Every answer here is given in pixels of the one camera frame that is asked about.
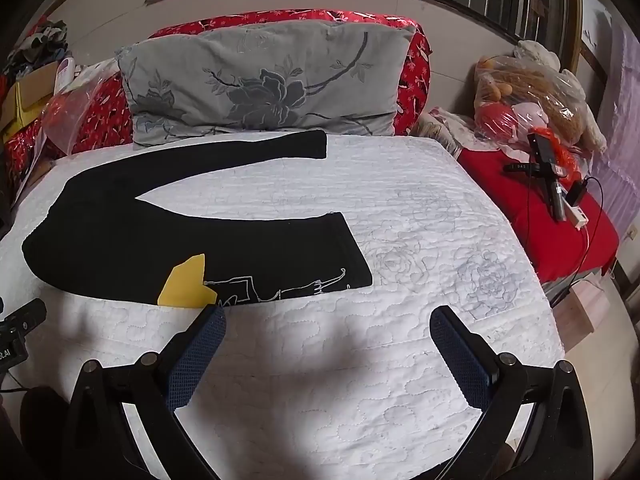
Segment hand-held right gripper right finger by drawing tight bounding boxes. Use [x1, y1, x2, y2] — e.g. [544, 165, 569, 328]
[429, 305, 601, 480]

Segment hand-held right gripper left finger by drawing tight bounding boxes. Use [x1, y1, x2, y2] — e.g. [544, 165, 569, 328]
[62, 304, 228, 480]

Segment black pants with yellow patch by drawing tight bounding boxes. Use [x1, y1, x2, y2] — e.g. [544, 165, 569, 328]
[21, 130, 373, 307]

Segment white quilted blanket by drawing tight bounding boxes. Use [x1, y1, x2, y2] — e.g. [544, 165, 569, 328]
[0, 132, 566, 480]

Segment red patterned bag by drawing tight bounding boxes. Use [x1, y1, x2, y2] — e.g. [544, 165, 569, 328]
[2, 120, 52, 182]

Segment black handheld stick device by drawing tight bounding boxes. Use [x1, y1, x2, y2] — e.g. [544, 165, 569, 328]
[540, 175, 567, 222]

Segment white power adapter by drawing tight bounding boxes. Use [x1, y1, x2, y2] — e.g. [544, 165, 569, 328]
[564, 199, 589, 232]

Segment black box-shaped device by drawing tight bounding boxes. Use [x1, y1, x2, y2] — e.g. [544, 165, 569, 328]
[527, 132, 559, 178]

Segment clear plastic bag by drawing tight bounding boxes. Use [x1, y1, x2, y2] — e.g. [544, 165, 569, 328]
[42, 57, 124, 154]

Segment orange fuzzy item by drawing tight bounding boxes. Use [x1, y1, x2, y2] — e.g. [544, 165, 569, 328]
[536, 129, 585, 182]

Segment brown cardboard box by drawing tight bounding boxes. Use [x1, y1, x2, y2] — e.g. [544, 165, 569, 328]
[0, 61, 59, 136]

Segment white bottle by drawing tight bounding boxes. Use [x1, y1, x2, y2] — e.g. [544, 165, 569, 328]
[55, 57, 77, 94]

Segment plastic bag of plush toys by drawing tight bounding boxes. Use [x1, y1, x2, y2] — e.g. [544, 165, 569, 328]
[472, 40, 608, 153]

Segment grey floral pillow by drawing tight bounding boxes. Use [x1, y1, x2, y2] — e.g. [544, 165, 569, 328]
[115, 22, 418, 147]

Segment purple curtain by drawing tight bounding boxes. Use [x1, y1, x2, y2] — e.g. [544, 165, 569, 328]
[594, 25, 640, 241]

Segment pile of mixed clothes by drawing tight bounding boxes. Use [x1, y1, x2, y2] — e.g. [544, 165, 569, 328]
[5, 20, 69, 77]

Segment red floral bedding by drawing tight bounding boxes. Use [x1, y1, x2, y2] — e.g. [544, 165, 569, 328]
[70, 9, 433, 156]

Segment thin black cable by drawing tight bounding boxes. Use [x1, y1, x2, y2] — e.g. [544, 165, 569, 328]
[520, 174, 607, 306]

